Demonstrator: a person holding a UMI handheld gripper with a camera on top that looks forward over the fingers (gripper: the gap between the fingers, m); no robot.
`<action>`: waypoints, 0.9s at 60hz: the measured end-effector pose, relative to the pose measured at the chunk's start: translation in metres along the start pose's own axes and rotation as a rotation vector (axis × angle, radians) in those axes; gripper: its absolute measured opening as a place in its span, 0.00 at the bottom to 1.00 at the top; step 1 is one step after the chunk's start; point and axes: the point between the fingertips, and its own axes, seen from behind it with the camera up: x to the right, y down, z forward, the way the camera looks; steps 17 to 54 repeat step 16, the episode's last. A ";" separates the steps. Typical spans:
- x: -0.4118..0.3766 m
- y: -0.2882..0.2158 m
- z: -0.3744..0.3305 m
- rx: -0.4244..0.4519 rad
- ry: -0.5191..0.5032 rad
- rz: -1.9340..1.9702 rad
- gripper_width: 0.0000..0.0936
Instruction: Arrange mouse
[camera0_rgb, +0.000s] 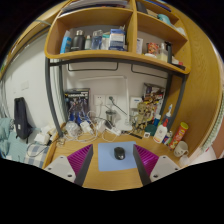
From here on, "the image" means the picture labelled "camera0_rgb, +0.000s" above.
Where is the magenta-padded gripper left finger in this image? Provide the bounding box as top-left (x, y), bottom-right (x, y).
top-left (44, 143), bottom-right (95, 187)

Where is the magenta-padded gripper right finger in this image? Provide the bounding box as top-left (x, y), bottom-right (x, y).
top-left (133, 143), bottom-right (182, 186)

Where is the black computer mouse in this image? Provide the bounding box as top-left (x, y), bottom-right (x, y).
top-left (113, 146), bottom-right (126, 161)

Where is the light blue mouse pad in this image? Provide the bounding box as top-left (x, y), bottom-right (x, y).
top-left (97, 140), bottom-right (138, 173)

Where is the small white cup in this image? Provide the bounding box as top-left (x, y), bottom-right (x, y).
top-left (178, 154), bottom-right (191, 168)

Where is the small clear snack bag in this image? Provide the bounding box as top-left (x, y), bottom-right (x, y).
top-left (56, 137), bottom-right (68, 148)

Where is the white mug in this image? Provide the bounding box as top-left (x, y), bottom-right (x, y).
top-left (173, 140), bottom-right (190, 158)

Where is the bed with checkered sheet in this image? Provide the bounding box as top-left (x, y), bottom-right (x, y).
top-left (0, 117), bottom-right (51, 169)

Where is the white bottle with red cap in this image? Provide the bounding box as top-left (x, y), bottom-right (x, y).
top-left (153, 117), bottom-right (169, 144)

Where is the red and yellow snack canister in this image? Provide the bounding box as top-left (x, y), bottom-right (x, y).
top-left (168, 121), bottom-right (190, 150)

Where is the white tissue pack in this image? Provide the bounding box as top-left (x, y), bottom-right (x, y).
top-left (34, 132), bottom-right (51, 145)

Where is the clear domed plastic cup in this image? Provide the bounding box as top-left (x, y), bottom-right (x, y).
top-left (65, 121), bottom-right (80, 138)

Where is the white charger block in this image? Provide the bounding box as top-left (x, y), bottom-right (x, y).
top-left (79, 120), bottom-right (94, 134)

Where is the blue spray bottle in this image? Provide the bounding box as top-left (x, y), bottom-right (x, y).
top-left (164, 103), bottom-right (174, 129)

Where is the tan robot model figure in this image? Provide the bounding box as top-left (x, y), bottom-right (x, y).
top-left (134, 100), bottom-right (156, 131)

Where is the white power strip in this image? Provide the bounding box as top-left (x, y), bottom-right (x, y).
top-left (105, 125), bottom-right (123, 136)

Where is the black backpack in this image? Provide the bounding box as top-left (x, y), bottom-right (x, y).
top-left (13, 97), bottom-right (33, 140)

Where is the blue robot model kit box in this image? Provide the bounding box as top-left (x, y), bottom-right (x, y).
top-left (64, 87), bottom-right (91, 125)

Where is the teal blanket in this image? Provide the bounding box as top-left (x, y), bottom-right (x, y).
top-left (0, 117), bottom-right (16, 156)

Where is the steel cup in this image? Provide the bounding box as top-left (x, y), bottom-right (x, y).
top-left (105, 109), bottom-right (118, 126)

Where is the colourful model kit box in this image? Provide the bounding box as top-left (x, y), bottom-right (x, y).
top-left (142, 82), bottom-right (167, 111)

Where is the white wall socket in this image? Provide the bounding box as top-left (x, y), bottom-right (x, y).
top-left (94, 94), bottom-right (106, 106)
top-left (105, 94), bottom-right (118, 106)

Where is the white wall switch plate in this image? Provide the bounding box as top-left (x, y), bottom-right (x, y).
top-left (20, 80), bottom-right (30, 91)

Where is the wooden shelf unit, grey frame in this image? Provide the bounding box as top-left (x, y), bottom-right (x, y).
top-left (44, 0), bottom-right (193, 138)

